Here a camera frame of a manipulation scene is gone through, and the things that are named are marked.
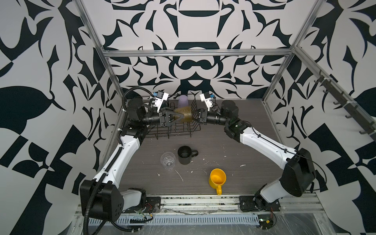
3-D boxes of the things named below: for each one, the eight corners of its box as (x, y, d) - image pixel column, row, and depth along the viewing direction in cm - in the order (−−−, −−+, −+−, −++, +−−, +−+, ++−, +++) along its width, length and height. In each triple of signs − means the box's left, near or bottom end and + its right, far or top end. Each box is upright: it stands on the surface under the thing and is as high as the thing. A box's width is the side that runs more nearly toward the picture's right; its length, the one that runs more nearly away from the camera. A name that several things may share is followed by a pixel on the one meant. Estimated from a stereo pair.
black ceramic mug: (178, 164, 89) (177, 157, 82) (178, 153, 94) (177, 145, 86) (197, 164, 89) (198, 157, 82) (197, 153, 94) (198, 145, 86)
